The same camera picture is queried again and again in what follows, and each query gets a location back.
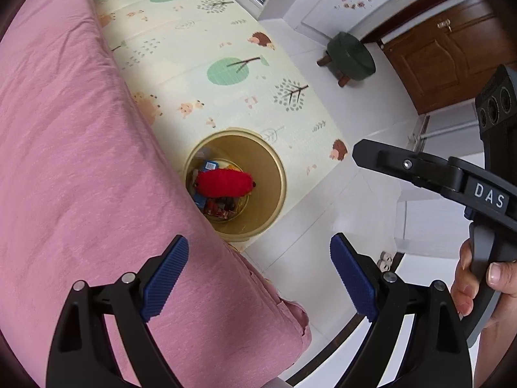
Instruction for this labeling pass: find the green round stool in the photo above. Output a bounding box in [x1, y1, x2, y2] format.
[317, 31, 376, 88]

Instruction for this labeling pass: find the printed cream play mat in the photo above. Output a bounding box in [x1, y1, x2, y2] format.
[92, 0, 350, 253]

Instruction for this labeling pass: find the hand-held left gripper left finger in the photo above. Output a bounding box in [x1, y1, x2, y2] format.
[45, 234, 190, 388]

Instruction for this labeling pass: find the person's right hand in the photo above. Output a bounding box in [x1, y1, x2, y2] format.
[449, 236, 517, 334]

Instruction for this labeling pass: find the red fuzzy cloth item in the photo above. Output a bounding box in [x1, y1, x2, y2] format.
[195, 167, 258, 199]

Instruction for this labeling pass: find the white cabinet with stickers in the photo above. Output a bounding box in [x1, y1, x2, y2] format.
[283, 0, 408, 45]

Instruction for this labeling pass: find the pink bed blanket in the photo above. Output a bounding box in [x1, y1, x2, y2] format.
[0, 0, 312, 388]

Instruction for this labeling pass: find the brown wooden door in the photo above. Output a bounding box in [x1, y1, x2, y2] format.
[380, 0, 512, 116]

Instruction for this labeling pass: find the yellow waste bin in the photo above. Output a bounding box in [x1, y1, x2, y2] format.
[184, 127, 287, 238]

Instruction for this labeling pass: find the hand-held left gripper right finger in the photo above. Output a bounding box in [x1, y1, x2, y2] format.
[329, 232, 473, 388]

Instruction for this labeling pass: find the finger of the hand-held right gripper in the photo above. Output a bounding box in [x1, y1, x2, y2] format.
[352, 138, 465, 195]

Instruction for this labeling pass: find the metal door threshold rail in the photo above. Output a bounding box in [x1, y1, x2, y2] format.
[410, 115, 479, 148]

